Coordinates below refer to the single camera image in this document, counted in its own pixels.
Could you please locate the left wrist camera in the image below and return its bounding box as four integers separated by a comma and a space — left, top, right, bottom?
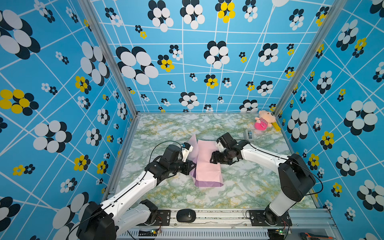
182, 143, 193, 162

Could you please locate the green circuit board left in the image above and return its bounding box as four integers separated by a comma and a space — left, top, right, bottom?
138, 229, 162, 237

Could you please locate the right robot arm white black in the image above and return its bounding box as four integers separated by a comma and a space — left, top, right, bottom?
210, 133, 316, 226

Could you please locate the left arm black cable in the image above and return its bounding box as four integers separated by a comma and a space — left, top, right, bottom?
148, 140, 184, 164

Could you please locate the purple wrapping paper sheet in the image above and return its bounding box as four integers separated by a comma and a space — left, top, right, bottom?
188, 135, 224, 188

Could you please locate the black computer mouse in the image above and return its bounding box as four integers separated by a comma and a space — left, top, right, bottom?
176, 209, 196, 223

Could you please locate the aluminium frame post right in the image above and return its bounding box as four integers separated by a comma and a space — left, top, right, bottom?
274, 0, 347, 117

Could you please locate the green circuit board right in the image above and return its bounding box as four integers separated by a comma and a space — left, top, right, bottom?
268, 229, 290, 240

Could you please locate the green circuit board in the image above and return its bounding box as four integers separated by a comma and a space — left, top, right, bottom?
268, 229, 290, 240
138, 229, 162, 237

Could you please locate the aluminium frame post left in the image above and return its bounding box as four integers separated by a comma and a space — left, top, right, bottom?
79, 0, 138, 118

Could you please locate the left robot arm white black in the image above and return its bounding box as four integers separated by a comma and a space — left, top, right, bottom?
74, 143, 196, 240

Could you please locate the pink plush pig toy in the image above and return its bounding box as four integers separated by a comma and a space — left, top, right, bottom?
254, 110, 276, 131

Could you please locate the aluminium front rail base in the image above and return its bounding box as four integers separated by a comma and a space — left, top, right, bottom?
116, 209, 342, 240

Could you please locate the aluminium frame post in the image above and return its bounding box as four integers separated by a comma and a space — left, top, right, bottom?
274, 0, 347, 117
79, 0, 138, 118

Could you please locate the orange black tool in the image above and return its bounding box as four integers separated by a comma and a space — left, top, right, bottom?
300, 232, 334, 240

